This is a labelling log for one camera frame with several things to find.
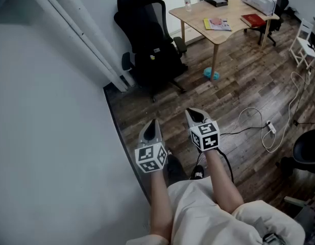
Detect black bag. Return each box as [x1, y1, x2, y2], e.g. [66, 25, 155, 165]
[133, 21, 184, 84]

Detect person's black right shoe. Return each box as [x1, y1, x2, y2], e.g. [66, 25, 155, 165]
[189, 164, 206, 181]

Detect long white cable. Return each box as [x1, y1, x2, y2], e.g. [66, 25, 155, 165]
[234, 71, 311, 154]

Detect yellow and pink magazine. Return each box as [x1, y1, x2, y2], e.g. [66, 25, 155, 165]
[203, 17, 232, 32]

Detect white folding chair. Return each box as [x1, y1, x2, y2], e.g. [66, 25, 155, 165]
[288, 18, 315, 70]

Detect person's left forearm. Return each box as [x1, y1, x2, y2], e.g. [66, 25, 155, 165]
[149, 169, 174, 239]

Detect red hardcover book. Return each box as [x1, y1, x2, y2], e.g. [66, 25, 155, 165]
[240, 13, 267, 28]

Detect person's cream shorts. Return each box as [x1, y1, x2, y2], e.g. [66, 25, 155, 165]
[126, 178, 306, 245]

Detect person's right forearm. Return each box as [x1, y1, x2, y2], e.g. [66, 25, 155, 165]
[204, 149, 245, 213]

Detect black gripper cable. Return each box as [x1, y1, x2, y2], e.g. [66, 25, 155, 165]
[196, 148, 235, 184]

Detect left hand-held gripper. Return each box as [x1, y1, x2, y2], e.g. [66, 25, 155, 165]
[134, 119, 168, 174]

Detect thin black floor cable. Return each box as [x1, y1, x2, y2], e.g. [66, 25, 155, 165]
[219, 125, 270, 138]

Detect grey strap buckle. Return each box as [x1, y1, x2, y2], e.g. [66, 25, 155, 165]
[261, 231, 286, 245]

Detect teal crumpled cloth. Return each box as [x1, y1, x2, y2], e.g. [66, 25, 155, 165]
[203, 67, 222, 82]

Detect person's black shoe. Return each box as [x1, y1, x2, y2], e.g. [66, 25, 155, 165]
[189, 164, 206, 181]
[165, 154, 188, 184]

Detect white power strip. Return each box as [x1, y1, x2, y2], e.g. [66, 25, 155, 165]
[265, 120, 277, 135]

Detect white translucent zip case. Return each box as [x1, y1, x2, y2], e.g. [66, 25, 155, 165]
[240, 0, 278, 16]

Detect thin white wall pipe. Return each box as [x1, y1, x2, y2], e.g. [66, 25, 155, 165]
[32, 0, 129, 92]

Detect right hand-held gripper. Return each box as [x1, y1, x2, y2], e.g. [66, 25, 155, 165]
[184, 107, 221, 153]

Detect person's black left shoe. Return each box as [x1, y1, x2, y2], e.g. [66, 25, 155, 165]
[165, 154, 188, 184]

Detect thick white wall pipe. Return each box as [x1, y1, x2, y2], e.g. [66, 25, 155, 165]
[54, 0, 135, 87]

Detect light wooden table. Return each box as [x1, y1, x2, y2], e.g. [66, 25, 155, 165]
[168, 0, 280, 83]

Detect black mesh office chair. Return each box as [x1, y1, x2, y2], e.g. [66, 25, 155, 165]
[113, 0, 189, 103]

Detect black round stool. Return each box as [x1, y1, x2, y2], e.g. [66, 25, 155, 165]
[275, 129, 315, 179]

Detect black shallow tray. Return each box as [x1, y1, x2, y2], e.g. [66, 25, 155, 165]
[203, 0, 229, 8]

